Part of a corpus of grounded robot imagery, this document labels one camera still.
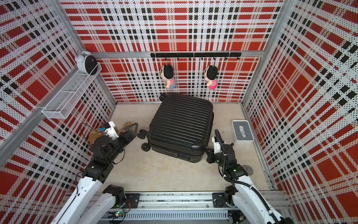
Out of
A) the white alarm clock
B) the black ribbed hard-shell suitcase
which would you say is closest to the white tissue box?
the black ribbed hard-shell suitcase

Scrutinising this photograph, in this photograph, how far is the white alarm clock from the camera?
781mm

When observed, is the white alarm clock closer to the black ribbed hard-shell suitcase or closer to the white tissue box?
the black ribbed hard-shell suitcase

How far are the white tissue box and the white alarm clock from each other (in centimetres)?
100

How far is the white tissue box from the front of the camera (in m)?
0.95
